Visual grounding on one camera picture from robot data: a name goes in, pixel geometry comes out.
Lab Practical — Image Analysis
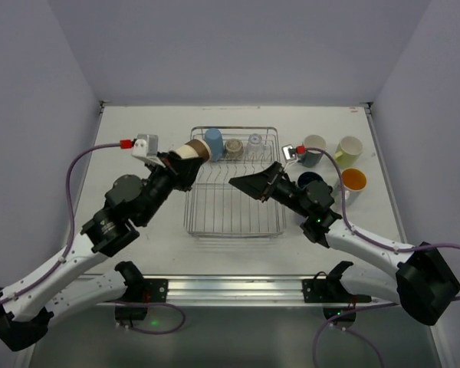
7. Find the brown and cream cup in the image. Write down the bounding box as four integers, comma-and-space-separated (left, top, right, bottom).
175, 139, 212, 163

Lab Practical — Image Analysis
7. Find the dark blue mug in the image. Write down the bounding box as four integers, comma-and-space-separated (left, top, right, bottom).
297, 171, 324, 189

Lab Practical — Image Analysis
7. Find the teal grey mug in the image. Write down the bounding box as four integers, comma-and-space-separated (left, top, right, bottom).
298, 135, 327, 168

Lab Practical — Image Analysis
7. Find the white floral mug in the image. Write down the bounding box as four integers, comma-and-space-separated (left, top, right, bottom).
332, 168, 367, 208

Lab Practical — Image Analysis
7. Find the light green mug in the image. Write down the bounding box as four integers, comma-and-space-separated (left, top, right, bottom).
333, 136, 363, 169

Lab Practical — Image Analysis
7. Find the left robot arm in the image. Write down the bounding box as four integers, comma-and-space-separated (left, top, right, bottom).
0, 149, 209, 351

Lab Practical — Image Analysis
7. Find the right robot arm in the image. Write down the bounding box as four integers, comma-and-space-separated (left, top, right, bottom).
229, 162, 460, 326

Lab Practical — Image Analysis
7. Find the clear glass cup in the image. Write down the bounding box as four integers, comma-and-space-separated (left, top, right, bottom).
246, 133, 264, 159

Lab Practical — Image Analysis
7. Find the light blue tumbler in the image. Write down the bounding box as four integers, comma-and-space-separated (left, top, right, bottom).
204, 128, 225, 162

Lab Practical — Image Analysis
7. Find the beige speckled cup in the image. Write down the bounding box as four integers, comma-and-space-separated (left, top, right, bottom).
224, 138, 244, 160

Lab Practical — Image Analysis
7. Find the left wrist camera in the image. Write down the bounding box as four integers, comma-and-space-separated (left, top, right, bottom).
131, 134, 159, 159

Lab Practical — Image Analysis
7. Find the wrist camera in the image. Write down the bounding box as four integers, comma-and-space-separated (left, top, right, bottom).
131, 134, 159, 159
281, 145, 298, 171

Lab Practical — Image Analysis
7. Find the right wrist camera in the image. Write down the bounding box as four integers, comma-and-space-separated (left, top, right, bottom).
281, 145, 298, 171

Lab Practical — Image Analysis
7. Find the wire dish rack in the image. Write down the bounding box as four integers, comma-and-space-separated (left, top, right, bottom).
184, 126, 286, 238

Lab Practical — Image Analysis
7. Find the aluminium rail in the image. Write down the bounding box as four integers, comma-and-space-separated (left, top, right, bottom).
32, 271, 440, 307

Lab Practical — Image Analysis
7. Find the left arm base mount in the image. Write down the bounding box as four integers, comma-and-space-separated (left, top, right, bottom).
114, 278, 168, 327

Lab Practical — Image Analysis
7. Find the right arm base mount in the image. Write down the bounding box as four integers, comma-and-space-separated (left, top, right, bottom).
302, 271, 357, 319

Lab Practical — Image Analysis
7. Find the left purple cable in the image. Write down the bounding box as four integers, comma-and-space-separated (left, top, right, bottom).
0, 140, 187, 338

